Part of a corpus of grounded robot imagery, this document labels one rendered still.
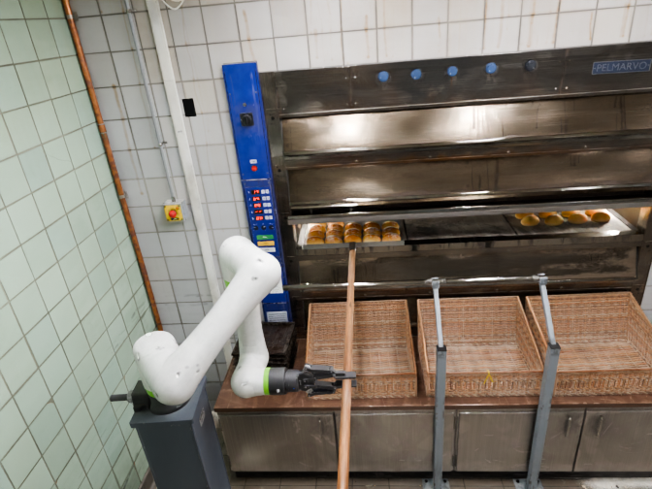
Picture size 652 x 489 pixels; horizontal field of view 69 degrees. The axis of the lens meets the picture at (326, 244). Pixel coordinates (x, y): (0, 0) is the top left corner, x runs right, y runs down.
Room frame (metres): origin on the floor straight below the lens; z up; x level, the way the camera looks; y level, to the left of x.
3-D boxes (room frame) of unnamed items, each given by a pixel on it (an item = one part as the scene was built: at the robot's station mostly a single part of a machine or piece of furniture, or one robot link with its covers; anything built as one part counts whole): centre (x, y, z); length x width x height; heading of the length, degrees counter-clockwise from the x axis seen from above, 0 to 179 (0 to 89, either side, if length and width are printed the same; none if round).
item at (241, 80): (3.25, 0.22, 1.07); 1.93 x 0.16 x 2.15; 174
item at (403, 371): (2.01, -0.13, 0.72); 0.56 x 0.49 x 0.28; 85
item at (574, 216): (2.59, -1.35, 1.21); 0.61 x 0.48 x 0.06; 174
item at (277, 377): (1.26, 0.20, 1.20); 0.12 x 0.06 x 0.09; 174
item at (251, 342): (1.40, 0.30, 1.32); 0.11 x 0.11 x 0.36; 84
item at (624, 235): (2.24, -0.73, 1.16); 1.80 x 0.06 x 0.04; 84
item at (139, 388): (1.22, 0.63, 1.23); 0.26 x 0.15 x 0.06; 88
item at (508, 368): (1.95, -0.73, 0.72); 0.56 x 0.49 x 0.28; 84
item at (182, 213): (2.33, 0.77, 1.46); 0.10 x 0.07 x 0.10; 84
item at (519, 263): (2.22, -0.73, 1.02); 1.79 x 0.11 x 0.19; 84
